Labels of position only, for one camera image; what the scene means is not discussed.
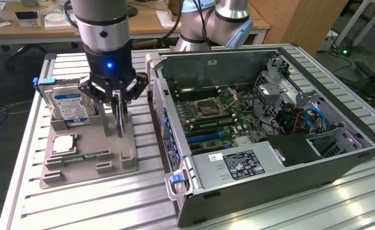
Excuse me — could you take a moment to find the black chair base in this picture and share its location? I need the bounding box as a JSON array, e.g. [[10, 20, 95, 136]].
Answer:
[[0, 44, 49, 71]]

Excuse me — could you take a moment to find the white box with round bowl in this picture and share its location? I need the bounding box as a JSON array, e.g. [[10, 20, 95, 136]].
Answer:
[[44, 13, 75, 31]]

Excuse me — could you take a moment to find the hard disk with blue label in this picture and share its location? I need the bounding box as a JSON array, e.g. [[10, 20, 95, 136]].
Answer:
[[48, 85, 92, 127]]

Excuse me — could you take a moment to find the black floor stand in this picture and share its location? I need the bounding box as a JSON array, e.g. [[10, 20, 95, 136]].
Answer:
[[353, 61, 375, 96]]

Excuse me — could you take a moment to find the metal socket cover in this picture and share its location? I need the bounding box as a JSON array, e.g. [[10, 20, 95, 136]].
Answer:
[[217, 87, 240, 108]]

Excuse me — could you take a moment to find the green RAM stick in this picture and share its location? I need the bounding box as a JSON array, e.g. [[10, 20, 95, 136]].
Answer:
[[61, 153, 108, 164]]

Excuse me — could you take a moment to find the silver CPU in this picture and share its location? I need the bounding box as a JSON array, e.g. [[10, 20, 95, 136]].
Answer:
[[52, 136, 76, 152]]

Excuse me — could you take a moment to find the wooden cabinet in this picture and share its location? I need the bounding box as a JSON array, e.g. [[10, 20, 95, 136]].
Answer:
[[248, 0, 349, 56]]

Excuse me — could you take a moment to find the low metal disk bay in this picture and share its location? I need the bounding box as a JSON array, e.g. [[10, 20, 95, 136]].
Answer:
[[305, 126, 367, 159]]

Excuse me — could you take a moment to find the blue expansion slot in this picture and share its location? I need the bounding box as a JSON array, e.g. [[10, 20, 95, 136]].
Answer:
[[187, 132, 223, 145]]

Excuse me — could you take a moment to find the wooden desk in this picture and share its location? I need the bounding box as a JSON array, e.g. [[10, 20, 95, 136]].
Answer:
[[0, 0, 271, 46]]

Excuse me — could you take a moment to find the white paper stack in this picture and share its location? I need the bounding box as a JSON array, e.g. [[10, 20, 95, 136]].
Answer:
[[156, 11, 183, 30]]

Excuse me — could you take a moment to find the open black PC case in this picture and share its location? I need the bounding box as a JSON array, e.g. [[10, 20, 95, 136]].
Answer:
[[144, 45, 375, 228]]

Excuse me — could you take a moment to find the white box with black lid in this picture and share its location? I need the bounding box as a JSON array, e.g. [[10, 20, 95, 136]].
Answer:
[[14, 11, 41, 28]]

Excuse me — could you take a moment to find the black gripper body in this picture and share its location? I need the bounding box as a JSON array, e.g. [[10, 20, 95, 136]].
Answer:
[[84, 42, 137, 105]]

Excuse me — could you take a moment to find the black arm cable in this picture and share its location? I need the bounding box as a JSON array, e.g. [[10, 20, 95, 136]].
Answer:
[[160, 0, 213, 48]]

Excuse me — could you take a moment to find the RAM stick with label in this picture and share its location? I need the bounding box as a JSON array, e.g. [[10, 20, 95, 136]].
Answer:
[[191, 116, 235, 130]]

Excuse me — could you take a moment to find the blue wire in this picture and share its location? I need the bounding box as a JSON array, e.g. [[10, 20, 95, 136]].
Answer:
[[303, 107, 329, 133]]

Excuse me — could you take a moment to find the white table frame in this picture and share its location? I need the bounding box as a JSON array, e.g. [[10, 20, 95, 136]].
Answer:
[[332, 0, 375, 66]]

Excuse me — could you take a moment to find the graphics card with metal bracket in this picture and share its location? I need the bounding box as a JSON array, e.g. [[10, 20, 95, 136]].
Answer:
[[112, 90, 129, 139]]

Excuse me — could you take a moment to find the green motherboard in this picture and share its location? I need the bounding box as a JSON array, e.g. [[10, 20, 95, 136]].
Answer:
[[173, 80, 268, 154]]

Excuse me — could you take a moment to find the tall metal disk bay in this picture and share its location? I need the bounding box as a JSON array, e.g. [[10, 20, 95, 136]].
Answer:
[[253, 57, 316, 118]]

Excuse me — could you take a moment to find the grey power supply unit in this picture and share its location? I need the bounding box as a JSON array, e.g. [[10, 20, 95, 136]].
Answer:
[[189, 140, 287, 190]]

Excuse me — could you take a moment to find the grey parts rack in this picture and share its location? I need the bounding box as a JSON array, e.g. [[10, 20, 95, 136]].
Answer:
[[38, 102, 140, 190]]

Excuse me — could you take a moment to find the black plastic shroud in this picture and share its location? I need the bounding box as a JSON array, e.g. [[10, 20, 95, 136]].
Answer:
[[265, 132, 325, 168]]

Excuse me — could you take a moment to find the hard disk drive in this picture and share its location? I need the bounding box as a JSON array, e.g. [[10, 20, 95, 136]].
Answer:
[[32, 76, 93, 120]]

